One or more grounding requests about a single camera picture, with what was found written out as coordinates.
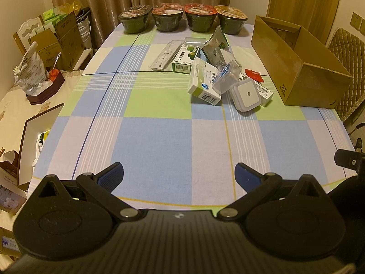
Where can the white square night light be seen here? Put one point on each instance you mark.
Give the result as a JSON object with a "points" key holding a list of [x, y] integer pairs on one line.
{"points": [[246, 94]]}

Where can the white and blue medicine box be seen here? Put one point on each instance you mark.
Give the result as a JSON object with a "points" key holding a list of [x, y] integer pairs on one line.
{"points": [[204, 82]]}

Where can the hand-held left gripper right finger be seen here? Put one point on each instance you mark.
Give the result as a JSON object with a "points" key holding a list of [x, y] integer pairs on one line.
{"points": [[246, 177]]}

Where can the beige embroidered cloth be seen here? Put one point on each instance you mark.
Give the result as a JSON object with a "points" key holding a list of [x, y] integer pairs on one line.
{"points": [[11, 111]]}

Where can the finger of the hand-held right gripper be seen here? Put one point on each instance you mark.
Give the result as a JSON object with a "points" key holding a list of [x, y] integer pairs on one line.
{"points": [[349, 158]]}

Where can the noodle bowl red lid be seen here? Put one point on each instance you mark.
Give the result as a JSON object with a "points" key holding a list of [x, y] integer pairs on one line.
{"points": [[200, 17]]}

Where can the clear box with white insert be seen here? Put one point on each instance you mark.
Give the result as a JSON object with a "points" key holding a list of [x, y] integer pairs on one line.
{"points": [[226, 75]]}

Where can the yellow plastic bag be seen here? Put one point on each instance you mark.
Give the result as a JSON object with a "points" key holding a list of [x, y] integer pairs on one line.
{"points": [[70, 8]]}

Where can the noodle bowl dark brown lid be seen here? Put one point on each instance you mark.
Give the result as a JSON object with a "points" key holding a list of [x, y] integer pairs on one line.
{"points": [[134, 20]]}

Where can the noodle bowl yellow lid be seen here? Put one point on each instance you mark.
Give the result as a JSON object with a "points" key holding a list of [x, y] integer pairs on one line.
{"points": [[231, 20]]}

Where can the small white and brown box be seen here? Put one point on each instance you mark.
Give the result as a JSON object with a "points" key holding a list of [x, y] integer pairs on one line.
{"points": [[10, 161]]}

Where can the noodle bowl reddish brown lid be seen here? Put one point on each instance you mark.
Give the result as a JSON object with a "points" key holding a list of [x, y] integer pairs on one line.
{"points": [[168, 17]]}

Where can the wooden door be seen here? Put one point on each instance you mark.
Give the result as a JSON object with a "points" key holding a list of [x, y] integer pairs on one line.
{"points": [[302, 0]]}

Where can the checked tablecloth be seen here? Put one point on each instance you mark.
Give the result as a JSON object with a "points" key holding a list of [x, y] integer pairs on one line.
{"points": [[159, 137]]}

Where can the tall brown cardboard box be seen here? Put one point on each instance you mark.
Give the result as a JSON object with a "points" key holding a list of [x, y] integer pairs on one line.
{"points": [[68, 42]]}

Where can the chair with quilted cover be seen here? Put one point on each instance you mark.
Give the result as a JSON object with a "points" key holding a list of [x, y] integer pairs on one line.
{"points": [[346, 51]]}

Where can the open white gift box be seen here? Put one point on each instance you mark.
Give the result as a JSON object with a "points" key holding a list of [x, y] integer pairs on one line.
{"points": [[28, 148]]}

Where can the small brown cardboard box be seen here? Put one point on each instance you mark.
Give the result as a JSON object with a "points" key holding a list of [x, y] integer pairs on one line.
{"points": [[45, 48]]}

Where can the red candy packet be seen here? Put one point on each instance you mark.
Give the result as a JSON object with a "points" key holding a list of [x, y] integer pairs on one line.
{"points": [[253, 75]]}

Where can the white box with barcode label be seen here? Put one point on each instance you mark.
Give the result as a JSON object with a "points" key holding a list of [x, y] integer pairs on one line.
{"points": [[265, 92]]}

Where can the white plastic bag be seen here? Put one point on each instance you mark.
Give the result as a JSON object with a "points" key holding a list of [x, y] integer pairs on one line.
{"points": [[30, 68]]}

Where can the green medicine box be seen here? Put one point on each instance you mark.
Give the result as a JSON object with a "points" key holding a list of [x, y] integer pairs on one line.
{"points": [[186, 58]]}

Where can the white plastic bucket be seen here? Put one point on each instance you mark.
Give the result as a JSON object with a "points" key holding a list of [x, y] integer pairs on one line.
{"points": [[85, 28]]}

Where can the white carved chair back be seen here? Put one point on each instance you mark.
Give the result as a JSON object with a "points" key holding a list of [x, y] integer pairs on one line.
{"points": [[27, 28]]}

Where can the printed paper box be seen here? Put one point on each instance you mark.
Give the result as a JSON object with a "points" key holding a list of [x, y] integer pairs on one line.
{"points": [[10, 197]]}

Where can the dark red wooden box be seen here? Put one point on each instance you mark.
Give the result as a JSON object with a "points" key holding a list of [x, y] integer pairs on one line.
{"points": [[47, 91]]}

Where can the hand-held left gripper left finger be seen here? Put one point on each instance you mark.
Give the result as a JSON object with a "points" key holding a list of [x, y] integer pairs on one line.
{"points": [[109, 175]]}

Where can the green packets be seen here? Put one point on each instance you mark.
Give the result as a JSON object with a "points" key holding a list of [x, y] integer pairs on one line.
{"points": [[51, 15]]}

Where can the silver foil pouch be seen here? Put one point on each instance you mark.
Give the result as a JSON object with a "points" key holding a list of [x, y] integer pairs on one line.
{"points": [[216, 41]]}

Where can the white remote control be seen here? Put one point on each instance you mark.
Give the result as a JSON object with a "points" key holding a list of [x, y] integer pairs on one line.
{"points": [[166, 55]]}

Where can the brown cardboard box container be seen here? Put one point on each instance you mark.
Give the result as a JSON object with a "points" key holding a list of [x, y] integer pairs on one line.
{"points": [[273, 51]]}

